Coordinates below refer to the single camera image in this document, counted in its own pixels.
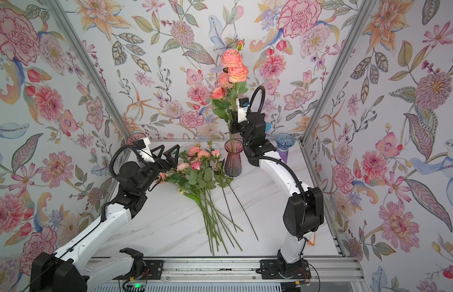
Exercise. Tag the left corner aluminium post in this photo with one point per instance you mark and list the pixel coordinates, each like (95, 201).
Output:
(56, 10)

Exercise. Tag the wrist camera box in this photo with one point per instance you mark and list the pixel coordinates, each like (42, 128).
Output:
(242, 109)
(143, 148)

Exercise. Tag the pink ribbed glass vase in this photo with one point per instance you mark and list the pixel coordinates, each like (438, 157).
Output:
(135, 137)
(233, 163)

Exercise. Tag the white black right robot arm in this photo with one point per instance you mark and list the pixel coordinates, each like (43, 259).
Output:
(304, 211)

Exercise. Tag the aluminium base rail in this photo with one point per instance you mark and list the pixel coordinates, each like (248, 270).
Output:
(243, 274)

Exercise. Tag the coral pink rose spray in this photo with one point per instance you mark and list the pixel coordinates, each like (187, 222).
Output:
(234, 76)

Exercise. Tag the pink ribbed glass vase centre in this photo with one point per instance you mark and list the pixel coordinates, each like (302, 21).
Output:
(233, 163)

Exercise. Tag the orange pink card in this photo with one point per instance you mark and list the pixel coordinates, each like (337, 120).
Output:
(310, 239)

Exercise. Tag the pink ribbed glass vase left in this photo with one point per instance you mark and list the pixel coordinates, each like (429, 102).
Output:
(135, 137)

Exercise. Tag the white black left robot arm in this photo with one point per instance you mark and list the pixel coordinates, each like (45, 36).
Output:
(68, 268)

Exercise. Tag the blue microphone on black stand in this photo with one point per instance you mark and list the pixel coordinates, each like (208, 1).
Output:
(268, 127)

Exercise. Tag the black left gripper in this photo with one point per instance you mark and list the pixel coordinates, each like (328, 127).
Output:
(175, 147)

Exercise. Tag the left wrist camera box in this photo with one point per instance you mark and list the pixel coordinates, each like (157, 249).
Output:
(143, 148)

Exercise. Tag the right corner aluminium post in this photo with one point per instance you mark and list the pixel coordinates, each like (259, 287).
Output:
(317, 106)

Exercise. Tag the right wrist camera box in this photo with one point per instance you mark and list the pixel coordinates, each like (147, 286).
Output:
(242, 109)

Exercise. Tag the coral pink carnation stem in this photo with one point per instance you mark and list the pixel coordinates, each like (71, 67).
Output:
(239, 45)

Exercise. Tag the bunch of artificial flowers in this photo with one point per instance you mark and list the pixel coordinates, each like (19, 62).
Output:
(200, 174)

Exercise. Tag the blue purple glass vase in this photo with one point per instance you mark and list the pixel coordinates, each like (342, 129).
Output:
(284, 142)

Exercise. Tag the corner aluminium post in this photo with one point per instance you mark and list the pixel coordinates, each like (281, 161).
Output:
(317, 106)
(56, 10)

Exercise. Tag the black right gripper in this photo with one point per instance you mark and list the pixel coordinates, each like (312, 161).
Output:
(237, 126)

